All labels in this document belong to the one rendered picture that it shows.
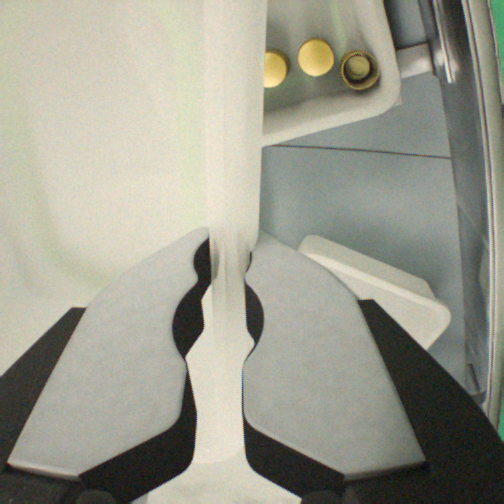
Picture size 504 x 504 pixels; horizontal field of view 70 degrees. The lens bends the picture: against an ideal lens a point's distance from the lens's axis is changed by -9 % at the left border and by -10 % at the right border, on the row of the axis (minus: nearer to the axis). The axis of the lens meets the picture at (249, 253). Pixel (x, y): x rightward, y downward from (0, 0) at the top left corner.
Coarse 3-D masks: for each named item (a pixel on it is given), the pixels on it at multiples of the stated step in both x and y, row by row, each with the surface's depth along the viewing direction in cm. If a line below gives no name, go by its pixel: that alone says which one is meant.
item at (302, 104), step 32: (288, 0) 36; (320, 0) 35; (352, 0) 35; (288, 32) 37; (320, 32) 37; (352, 32) 36; (384, 32) 30; (384, 64) 32; (288, 96) 41; (320, 96) 40; (352, 96) 37; (384, 96) 33; (288, 128) 36; (320, 128) 35
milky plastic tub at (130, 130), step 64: (0, 0) 14; (64, 0) 14; (128, 0) 13; (192, 0) 13; (256, 0) 7; (0, 64) 15; (64, 64) 15; (128, 64) 15; (192, 64) 14; (256, 64) 8; (0, 128) 17; (64, 128) 17; (128, 128) 16; (192, 128) 16; (256, 128) 8; (0, 192) 19; (64, 192) 19; (128, 192) 18; (192, 192) 17; (256, 192) 9; (0, 256) 21; (64, 256) 21; (128, 256) 20; (0, 320) 21; (192, 384) 19
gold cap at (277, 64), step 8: (272, 48) 38; (272, 56) 35; (280, 56) 35; (272, 64) 35; (280, 64) 35; (288, 64) 38; (264, 72) 36; (272, 72) 36; (280, 72) 36; (288, 72) 39; (264, 80) 36; (272, 80) 36; (280, 80) 36
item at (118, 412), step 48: (192, 240) 11; (144, 288) 9; (192, 288) 9; (96, 336) 8; (144, 336) 8; (192, 336) 9; (48, 384) 7; (96, 384) 7; (144, 384) 7; (48, 432) 6; (96, 432) 6; (144, 432) 6; (192, 432) 7; (96, 480) 5; (144, 480) 6
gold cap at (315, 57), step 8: (312, 40) 34; (320, 40) 34; (304, 48) 34; (312, 48) 34; (320, 48) 34; (328, 48) 34; (304, 56) 35; (312, 56) 35; (320, 56) 34; (328, 56) 34; (304, 64) 35; (312, 64) 35; (320, 64) 35; (328, 64) 35; (312, 72) 35; (320, 72) 35
